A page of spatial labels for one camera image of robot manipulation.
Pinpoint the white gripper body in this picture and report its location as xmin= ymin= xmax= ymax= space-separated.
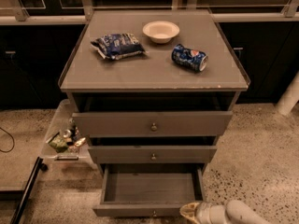
xmin=195 ymin=202 xmax=226 ymax=224

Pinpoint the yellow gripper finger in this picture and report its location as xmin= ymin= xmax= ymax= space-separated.
xmin=179 ymin=203 xmax=200 ymax=224

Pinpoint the grey bottom drawer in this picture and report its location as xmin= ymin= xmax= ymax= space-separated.
xmin=93 ymin=163 xmax=205 ymax=217

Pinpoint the grey drawer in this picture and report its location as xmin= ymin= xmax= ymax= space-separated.
xmin=73 ymin=111 xmax=233 ymax=137
xmin=93 ymin=163 xmax=205 ymax=217
xmin=88 ymin=146 xmax=217 ymax=164

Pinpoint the grey middle drawer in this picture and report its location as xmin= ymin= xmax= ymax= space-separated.
xmin=88 ymin=146 xmax=217 ymax=164

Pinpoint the grey top drawer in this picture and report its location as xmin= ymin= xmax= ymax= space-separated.
xmin=73 ymin=111 xmax=233 ymax=137

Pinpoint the grey drawer cabinet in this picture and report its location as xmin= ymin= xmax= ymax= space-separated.
xmin=57 ymin=8 xmax=251 ymax=175

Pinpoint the clear plastic storage bin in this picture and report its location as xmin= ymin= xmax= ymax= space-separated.
xmin=40 ymin=99 xmax=96 ymax=169

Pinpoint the green snack packet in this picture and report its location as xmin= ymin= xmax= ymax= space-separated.
xmin=47 ymin=133 xmax=68 ymax=153

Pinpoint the blue pepsi can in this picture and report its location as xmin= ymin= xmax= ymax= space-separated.
xmin=171 ymin=44 xmax=208 ymax=73

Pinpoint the blue chip bag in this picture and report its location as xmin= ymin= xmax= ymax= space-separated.
xmin=91 ymin=34 xmax=145 ymax=61

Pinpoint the white bowl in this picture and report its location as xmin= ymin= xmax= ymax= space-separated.
xmin=143 ymin=21 xmax=179 ymax=44

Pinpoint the white cylindrical post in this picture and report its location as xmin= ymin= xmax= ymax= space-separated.
xmin=276 ymin=72 xmax=299 ymax=116

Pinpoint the black floor rail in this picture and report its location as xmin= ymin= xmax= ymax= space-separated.
xmin=10 ymin=157 xmax=44 ymax=224

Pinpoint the black cable on floor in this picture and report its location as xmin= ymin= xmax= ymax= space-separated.
xmin=0 ymin=127 xmax=16 ymax=154

